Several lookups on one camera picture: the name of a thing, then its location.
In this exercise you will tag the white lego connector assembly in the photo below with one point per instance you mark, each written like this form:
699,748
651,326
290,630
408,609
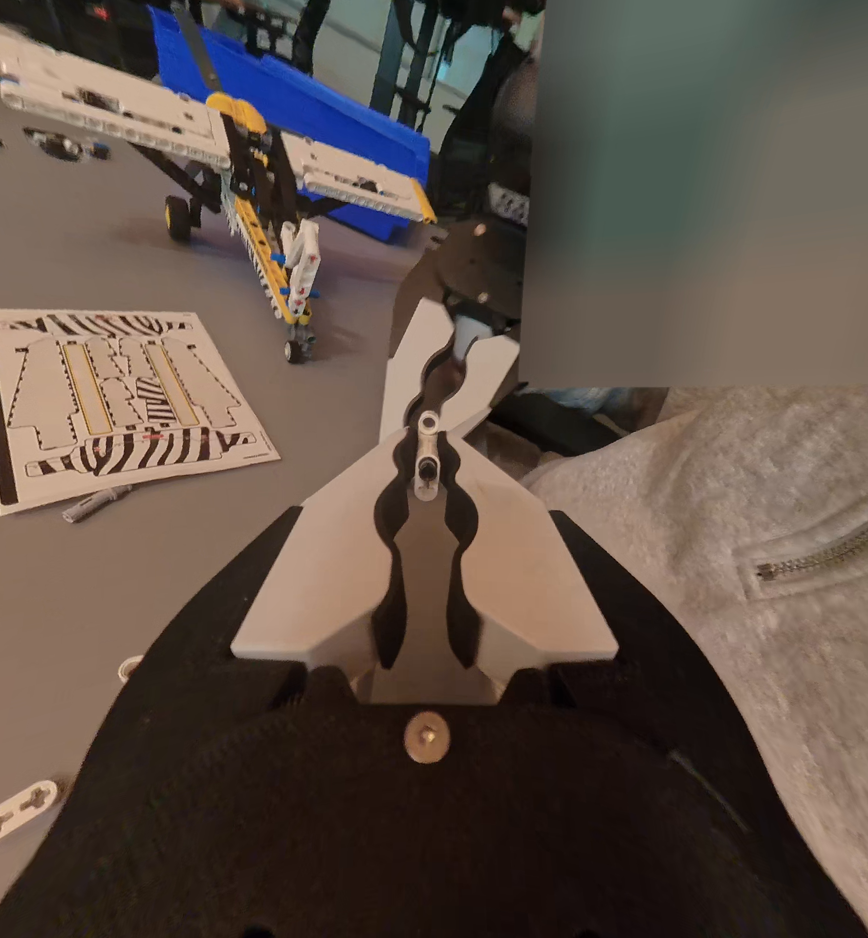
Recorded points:
427,440

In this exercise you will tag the light grey lego pin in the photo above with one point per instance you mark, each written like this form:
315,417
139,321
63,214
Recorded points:
97,503

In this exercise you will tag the light blue jeans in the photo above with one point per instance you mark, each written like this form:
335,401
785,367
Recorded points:
595,399

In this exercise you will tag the short white lego beam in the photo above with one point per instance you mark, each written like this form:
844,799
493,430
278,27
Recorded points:
16,812

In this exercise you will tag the lego airplane model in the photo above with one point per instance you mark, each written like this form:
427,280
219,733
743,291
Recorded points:
148,121

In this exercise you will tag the zebra sticker sheet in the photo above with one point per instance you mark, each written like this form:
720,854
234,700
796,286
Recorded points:
111,396

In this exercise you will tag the grey zip sweatshirt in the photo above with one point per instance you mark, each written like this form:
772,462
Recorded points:
734,623

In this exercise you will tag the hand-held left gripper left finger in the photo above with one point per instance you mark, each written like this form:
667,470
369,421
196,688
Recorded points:
309,579

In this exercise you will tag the black standing desk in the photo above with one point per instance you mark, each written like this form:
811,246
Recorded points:
408,66

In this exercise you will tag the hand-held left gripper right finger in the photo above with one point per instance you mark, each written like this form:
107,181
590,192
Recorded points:
536,586

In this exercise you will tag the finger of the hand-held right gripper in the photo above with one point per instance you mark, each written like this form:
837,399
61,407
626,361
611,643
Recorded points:
489,374
408,366

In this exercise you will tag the white lego beam with holes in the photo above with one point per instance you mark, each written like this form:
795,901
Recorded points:
130,665

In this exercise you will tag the small dark lego parts cluster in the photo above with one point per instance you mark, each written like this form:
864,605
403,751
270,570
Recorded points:
64,145

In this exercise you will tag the black office chair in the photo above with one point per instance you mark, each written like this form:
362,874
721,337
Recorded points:
485,124

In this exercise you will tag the blue plastic bin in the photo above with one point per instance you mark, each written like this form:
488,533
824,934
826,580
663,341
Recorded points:
331,110

